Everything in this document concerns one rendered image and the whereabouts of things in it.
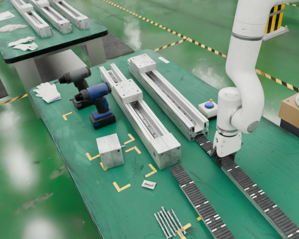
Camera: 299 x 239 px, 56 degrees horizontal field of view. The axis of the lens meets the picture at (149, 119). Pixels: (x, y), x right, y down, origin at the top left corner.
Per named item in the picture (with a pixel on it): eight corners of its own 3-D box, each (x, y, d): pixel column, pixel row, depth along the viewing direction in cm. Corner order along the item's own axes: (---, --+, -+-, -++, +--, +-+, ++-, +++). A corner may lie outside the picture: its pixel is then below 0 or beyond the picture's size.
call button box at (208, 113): (220, 117, 140) (220, 107, 136) (203, 124, 137) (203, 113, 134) (211, 109, 146) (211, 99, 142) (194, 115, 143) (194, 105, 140)
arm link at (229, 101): (247, 126, 99) (229, 113, 106) (252, 94, 91) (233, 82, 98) (228, 134, 96) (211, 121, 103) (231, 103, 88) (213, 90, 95)
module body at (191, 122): (208, 134, 131) (209, 120, 126) (189, 142, 128) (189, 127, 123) (143, 67, 191) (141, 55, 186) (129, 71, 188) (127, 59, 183)
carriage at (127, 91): (144, 103, 146) (142, 91, 142) (124, 109, 144) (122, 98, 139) (133, 88, 158) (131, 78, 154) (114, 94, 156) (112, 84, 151)
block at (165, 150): (186, 159, 120) (186, 143, 114) (160, 170, 117) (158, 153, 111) (176, 146, 127) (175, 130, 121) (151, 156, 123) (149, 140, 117)
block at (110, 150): (130, 162, 122) (126, 146, 116) (104, 170, 120) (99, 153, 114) (125, 147, 130) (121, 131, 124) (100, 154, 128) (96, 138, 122)
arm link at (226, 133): (224, 133, 97) (224, 140, 99) (246, 125, 99) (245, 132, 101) (210, 121, 103) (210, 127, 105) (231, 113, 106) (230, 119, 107)
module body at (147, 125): (172, 148, 126) (171, 134, 121) (151, 156, 123) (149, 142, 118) (116, 74, 186) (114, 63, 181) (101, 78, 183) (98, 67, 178)
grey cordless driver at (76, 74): (99, 102, 161) (90, 68, 148) (66, 115, 154) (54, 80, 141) (94, 96, 167) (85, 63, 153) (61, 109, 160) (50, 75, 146)
